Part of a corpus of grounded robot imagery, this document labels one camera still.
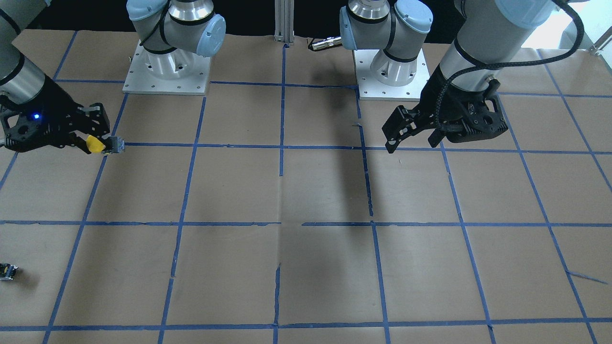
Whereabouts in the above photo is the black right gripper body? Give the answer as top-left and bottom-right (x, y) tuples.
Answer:
(1, 79), (82, 152)

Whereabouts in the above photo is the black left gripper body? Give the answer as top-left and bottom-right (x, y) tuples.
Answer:
(419, 67), (508, 143)

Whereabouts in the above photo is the yellow push button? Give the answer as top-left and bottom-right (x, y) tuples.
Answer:
(86, 136), (125, 155)

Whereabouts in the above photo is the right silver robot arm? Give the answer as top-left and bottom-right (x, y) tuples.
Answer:
(1, 0), (227, 155)

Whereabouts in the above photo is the red push button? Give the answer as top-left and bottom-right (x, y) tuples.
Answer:
(0, 263), (19, 281)

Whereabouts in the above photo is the silver cable connector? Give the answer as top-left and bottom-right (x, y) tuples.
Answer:
(307, 36), (342, 52)

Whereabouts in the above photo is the aluminium frame post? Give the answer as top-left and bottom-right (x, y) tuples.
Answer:
(274, 0), (295, 45)

